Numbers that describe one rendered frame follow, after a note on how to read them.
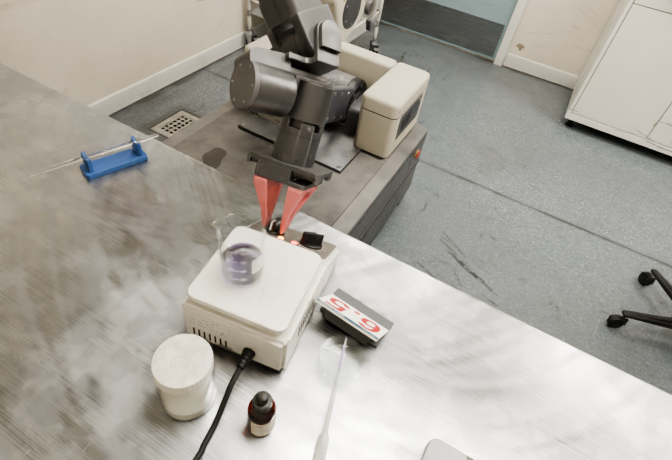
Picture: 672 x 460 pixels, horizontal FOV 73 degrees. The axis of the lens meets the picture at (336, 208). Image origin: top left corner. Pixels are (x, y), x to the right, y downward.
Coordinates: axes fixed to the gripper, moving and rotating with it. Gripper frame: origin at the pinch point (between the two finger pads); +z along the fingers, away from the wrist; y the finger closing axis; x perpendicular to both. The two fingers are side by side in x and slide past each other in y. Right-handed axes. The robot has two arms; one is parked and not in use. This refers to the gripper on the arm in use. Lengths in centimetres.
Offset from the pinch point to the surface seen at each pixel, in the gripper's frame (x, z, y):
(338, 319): -4.5, 7.4, 12.9
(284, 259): -7.5, 1.2, 4.8
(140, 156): 9.1, 0.2, -29.1
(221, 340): -12.9, 11.1, 1.7
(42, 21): 86, -13, -135
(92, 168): 2.7, 2.9, -32.5
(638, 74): 208, -69, 93
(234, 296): -13.8, 4.8, 2.2
